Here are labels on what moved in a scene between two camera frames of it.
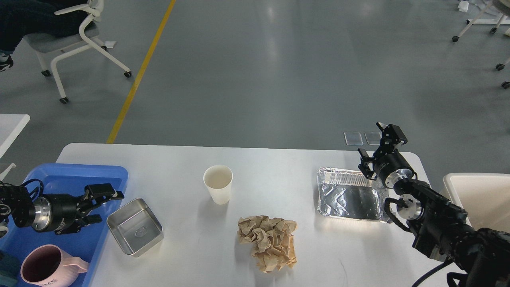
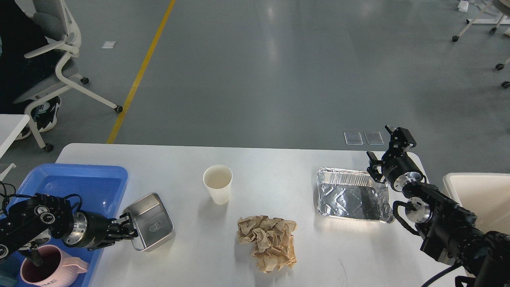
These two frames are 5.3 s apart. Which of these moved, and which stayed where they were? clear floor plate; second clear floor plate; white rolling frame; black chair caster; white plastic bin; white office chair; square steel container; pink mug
Moved: white office chair; square steel container
Stayed: second clear floor plate; black chair caster; white plastic bin; white rolling frame; pink mug; clear floor plate
